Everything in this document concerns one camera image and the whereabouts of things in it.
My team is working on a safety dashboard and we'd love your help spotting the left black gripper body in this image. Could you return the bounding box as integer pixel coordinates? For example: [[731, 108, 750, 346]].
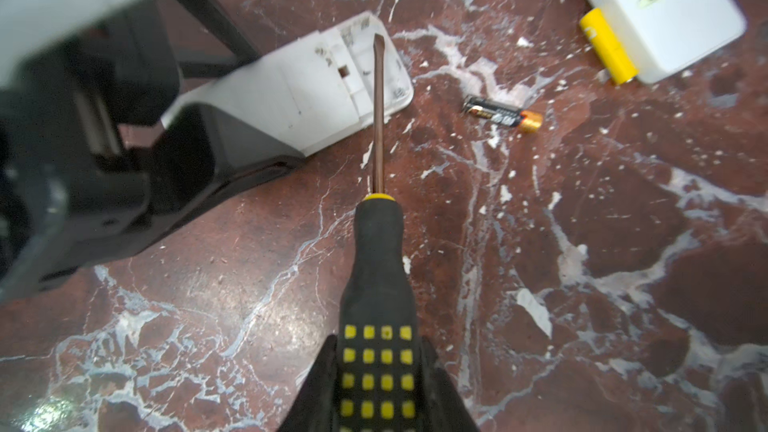
[[1, 0, 305, 302]]

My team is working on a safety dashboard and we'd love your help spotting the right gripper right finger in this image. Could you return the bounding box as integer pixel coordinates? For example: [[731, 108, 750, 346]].
[[419, 336, 479, 432]]

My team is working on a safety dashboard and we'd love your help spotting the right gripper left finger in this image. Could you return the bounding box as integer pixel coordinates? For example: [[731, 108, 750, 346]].
[[278, 334, 338, 432]]

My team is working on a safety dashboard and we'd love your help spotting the black yellow screwdriver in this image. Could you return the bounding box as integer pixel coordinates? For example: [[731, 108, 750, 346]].
[[335, 34, 421, 431]]

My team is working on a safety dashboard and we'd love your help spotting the white remote control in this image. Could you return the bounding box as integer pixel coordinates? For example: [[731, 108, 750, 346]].
[[161, 11, 388, 155], [588, 0, 747, 84]]

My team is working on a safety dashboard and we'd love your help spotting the black gold AA battery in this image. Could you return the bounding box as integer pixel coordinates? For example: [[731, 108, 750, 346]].
[[462, 95, 544, 133]]

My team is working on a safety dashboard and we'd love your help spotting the yellow AA battery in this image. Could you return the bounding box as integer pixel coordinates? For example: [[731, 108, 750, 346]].
[[579, 8, 638, 85]]

